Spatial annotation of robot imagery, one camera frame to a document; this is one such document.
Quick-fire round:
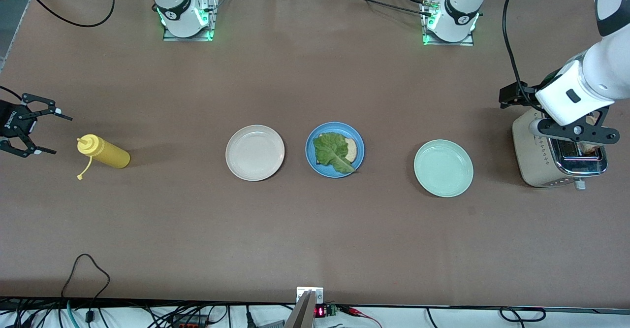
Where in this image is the blue round plate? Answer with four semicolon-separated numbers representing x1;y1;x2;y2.
305;122;365;178

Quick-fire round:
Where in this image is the green lettuce leaf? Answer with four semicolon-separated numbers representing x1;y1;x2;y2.
313;132;357;174

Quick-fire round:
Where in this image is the red clip wire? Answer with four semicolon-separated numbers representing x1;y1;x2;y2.
339;305;382;328

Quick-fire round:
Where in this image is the beige round plate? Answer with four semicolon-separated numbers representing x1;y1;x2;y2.
225;125;285;182

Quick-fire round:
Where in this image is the black cable across table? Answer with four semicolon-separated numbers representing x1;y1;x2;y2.
320;0;436;16

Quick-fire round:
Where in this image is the teal cable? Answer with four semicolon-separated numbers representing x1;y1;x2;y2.
65;300;80;328

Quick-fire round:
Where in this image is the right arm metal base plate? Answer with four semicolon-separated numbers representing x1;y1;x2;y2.
162;0;218;42

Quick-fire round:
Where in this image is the toasted brown bread slice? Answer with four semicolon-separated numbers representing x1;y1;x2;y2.
580;113;605;154
317;132;359;163

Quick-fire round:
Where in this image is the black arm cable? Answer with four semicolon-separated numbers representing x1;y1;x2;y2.
0;0;115;103
502;0;527;95

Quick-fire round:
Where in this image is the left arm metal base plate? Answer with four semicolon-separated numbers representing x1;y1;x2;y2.
422;0;476;47

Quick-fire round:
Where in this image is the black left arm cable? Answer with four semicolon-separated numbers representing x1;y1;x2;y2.
502;0;527;95

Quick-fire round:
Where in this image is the thin black looped cable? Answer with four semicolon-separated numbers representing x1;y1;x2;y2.
60;253;111;325

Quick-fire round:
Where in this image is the black cable flat loop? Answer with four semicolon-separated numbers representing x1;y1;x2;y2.
499;307;547;323

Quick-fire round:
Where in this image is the beige chrome toaster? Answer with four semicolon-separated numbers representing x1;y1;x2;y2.
512;107;608;191

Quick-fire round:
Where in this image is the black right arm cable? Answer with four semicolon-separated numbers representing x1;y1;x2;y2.
0;0;115;103

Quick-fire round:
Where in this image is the pale green round plate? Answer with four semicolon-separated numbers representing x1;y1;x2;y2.
413;139;474;198

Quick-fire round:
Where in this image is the grey metal camera mount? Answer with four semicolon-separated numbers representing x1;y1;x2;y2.
284;287;324;328

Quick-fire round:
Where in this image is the yellow squeeze sauce bottle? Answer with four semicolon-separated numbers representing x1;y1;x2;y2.
76;134;131;181

